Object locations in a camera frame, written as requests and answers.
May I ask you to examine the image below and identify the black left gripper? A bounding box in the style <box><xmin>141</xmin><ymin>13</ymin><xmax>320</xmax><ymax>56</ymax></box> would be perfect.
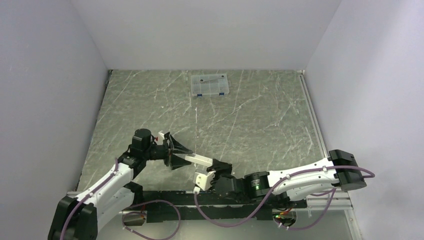
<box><xmin>143</xmin><ymin>134</ymin><xmax>193</xmax><ymax>170</ymax></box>

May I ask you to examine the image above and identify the white remote control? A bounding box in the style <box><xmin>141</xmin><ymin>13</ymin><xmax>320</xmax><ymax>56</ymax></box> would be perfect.
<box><xmin>184</xmin><ymin>153</ymin><xmax>213</xmax><ymax>167</ymax></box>

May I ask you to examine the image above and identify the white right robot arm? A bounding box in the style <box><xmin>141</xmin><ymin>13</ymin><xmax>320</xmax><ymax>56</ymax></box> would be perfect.
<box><xmin>211</xmin><ymin>149</ymin><xmax>367</xmax><ymax>208</ymax></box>

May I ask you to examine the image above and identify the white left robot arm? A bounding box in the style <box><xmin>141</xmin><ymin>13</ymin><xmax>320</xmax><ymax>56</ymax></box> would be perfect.
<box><xmin>47</xmin><ymin>128</ymin><xmax>193</xmax><ymax>240</ymax></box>

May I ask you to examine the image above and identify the clear plastic organizer box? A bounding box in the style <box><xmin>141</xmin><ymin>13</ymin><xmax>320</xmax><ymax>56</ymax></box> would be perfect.
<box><xmin>190</xmin><ymin>73</ymin><xmax>230</xmax><ymax>98</ymax></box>

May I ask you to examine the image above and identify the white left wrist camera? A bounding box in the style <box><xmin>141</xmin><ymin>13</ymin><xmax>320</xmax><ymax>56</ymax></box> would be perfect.
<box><xmin>154</xmin><ymin>131</ymin><xmax>165</xmax><ymax>142</ymax></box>

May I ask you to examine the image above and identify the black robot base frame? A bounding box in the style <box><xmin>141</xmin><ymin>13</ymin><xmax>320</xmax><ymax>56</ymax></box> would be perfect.
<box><xmin>124</xmin><ymin>181</ymin><xmax>308</xmax><ymax>223</ymax></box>

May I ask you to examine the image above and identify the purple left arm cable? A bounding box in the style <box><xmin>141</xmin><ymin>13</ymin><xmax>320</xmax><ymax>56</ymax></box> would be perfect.
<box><xmin>61</xmin><ymin>158</ymin><xmax>182</xmax><ymax>240</ymax></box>

